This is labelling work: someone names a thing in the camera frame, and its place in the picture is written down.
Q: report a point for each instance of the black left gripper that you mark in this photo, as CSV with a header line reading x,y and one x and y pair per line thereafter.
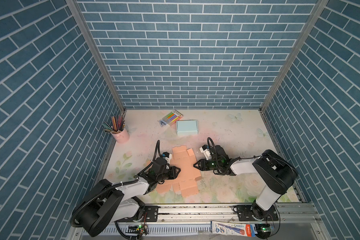
x,y
173,170

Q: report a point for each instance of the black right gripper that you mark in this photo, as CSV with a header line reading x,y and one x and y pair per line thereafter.
x,y
203,166

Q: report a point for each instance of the pink cardboard box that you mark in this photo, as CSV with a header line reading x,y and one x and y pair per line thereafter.
x,y
184,189

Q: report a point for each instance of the light blue paper box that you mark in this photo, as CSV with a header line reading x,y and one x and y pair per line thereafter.
x,y
187,127

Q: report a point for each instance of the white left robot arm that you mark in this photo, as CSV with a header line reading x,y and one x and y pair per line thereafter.
x,y
107,202

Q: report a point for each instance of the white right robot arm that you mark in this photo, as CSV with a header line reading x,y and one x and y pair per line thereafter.
x,y
276,172

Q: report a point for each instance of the toothpaste style flat box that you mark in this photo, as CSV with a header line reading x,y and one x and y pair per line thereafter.
x,y
232,229

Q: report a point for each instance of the small blue stapler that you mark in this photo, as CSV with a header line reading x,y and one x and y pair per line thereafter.
x,y
162,123

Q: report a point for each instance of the coloured marker pack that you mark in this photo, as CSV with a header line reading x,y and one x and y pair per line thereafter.
x,y
172,117

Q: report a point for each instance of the pink pencil cup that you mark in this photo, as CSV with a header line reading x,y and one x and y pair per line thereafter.
x,y
122,137

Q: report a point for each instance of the coloured pencils bundle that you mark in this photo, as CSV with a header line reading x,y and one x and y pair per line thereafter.
x,y
116,126

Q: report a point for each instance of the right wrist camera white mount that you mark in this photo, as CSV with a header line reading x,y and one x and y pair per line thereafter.
x,y
205,150

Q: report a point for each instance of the left electronics board with wires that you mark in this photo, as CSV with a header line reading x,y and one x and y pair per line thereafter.
x,y
136,232

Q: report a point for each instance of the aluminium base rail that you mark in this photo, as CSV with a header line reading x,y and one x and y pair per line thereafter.
x,y
186,219

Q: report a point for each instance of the aluminium corner post left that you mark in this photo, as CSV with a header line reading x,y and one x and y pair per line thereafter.
x,y
80,20

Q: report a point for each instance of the aluminium corner post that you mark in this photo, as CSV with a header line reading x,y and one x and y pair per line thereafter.
x,y
307,28
80,20

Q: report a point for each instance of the aluminium corner post right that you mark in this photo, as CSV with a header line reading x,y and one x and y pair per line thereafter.
x,y
307,28

